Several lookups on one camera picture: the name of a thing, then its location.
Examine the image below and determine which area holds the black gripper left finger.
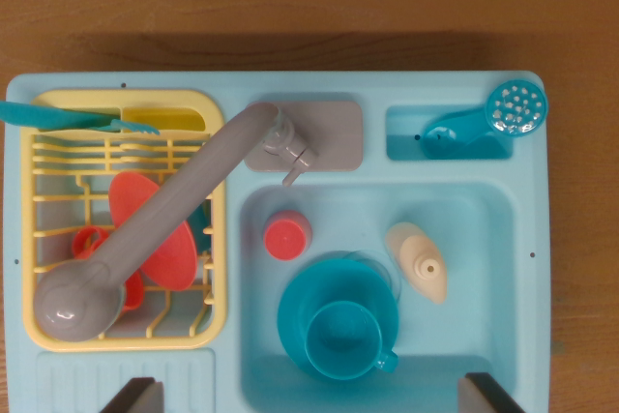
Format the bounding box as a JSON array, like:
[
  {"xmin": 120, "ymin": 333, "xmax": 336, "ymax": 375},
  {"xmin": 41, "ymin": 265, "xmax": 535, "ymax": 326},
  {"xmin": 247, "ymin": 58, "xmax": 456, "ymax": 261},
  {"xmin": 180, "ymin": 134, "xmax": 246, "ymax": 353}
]
[{"xmin": 99, "ymin": 376, "xmax": 165, "ymax": 413}]

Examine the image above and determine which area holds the red plate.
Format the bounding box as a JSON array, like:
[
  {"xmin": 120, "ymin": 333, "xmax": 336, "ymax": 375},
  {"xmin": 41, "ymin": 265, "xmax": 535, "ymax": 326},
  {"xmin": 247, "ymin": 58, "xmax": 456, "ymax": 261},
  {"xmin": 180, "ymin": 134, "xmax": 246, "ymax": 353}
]
[{"xmin": 108, "ymin": 170, "xmax": 199, "ymax": 292}]

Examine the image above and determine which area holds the teal toy knife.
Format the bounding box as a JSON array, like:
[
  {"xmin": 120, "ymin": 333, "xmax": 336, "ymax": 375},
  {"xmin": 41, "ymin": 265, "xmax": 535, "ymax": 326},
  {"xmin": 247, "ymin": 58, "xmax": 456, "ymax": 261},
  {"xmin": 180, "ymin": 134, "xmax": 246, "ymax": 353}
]
[{"xmin": 0, "ymin": 101, "xmax": 122, "ymax": 130}]

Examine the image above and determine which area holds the grey toy faucet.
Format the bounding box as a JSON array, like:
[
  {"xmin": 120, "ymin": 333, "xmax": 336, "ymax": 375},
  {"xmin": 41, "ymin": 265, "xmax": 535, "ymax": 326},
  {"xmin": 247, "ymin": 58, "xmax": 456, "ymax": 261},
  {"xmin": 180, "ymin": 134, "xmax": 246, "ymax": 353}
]
[{"xmin": 33, "ymin": 101, "xmax": 364, "ymax": 342}]

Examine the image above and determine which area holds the clear plastic plate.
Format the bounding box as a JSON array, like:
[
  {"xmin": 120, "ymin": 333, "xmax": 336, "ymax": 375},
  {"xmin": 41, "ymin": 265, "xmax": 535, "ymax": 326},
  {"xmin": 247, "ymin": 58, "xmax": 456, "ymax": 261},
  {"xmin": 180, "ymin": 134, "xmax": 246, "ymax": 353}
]
[{"xmin": 333, "ymin": 249, "xmax": 405, "ymax": 303}]

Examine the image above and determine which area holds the red upside-down cup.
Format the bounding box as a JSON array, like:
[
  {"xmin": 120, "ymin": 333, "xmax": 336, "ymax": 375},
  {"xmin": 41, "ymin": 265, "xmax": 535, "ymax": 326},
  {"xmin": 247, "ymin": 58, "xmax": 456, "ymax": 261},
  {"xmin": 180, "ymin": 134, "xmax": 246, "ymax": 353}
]
[{"xmin": 262, "ymin": 210, "xmax": 314, "ymax": 262}]

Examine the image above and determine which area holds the light blue toy sink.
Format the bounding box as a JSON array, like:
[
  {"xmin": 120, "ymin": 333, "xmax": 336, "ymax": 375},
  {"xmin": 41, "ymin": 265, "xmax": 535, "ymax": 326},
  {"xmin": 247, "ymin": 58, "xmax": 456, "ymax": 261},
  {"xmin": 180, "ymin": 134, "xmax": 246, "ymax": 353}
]
[{"xmin": 2, "ymin": 70, "xmax": 552, "ymax": 413}]

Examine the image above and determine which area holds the teal plate under cup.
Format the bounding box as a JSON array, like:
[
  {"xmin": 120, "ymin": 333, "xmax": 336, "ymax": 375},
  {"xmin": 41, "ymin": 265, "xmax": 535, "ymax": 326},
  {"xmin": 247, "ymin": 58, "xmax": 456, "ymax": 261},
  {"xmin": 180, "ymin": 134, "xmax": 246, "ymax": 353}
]
[{"xmin": 277, "ymin": 257, "xmax": 401, "ymax": 375}]

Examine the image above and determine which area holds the teal slotted spoon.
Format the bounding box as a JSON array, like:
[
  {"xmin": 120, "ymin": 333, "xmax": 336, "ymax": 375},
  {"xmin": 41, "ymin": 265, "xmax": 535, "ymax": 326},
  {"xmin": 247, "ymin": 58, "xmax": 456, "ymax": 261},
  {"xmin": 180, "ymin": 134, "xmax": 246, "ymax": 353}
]
[{"xmin": 420, "ymin": 77, "xmax": 549, "ymax": 161}]

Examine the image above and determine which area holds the teal cup with handle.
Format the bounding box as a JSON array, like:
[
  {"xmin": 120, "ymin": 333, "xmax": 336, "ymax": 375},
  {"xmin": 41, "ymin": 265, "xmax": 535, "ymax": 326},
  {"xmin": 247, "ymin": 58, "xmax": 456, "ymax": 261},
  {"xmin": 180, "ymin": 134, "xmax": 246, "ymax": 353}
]
[{"xmin": 304, "ymin": 300, "xmax": 400, "ymax": 381}]

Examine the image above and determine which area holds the yellow dish rack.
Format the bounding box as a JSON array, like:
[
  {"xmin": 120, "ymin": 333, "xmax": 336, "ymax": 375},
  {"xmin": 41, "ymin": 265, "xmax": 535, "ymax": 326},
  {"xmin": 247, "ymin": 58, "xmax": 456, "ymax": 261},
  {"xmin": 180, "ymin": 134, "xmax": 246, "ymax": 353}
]
[{"xmin": 21, "ymin": 88, "xmax": 228, "ymax": 352}]

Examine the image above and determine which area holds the beige detergent bottle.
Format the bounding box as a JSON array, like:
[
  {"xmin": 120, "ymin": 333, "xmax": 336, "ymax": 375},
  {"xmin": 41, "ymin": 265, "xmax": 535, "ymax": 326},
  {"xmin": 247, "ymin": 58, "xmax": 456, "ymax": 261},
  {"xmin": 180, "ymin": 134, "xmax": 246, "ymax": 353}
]
[{"xmin": 384, "ymin": 221, "xmax": 449, "ymax": 307}]

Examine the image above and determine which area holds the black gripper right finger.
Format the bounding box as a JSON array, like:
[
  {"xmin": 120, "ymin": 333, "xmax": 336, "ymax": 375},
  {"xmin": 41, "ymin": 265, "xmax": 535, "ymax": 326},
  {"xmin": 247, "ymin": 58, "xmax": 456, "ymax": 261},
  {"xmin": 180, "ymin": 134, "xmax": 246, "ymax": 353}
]
[{"xmin": 457, "ymin": 371, "xmax": 526, "ymax": 413}]

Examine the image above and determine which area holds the dark teal plate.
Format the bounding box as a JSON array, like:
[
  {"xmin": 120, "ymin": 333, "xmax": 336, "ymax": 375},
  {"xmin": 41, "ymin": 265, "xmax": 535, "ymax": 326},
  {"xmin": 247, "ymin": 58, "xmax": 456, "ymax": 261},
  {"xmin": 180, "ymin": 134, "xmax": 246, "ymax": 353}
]
[{"xmin": 186, "ymin": 197, "xmax": 213, "ymax": 252}]

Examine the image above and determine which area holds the red cup with handle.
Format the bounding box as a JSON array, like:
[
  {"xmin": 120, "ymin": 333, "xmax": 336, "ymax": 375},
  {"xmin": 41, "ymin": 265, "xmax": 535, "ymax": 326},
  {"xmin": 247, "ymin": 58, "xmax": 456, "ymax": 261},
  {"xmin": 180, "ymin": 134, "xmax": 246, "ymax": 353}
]
[{"xmin": 72, "ymin": 225, "xmax": 146, "ymax": 313}]

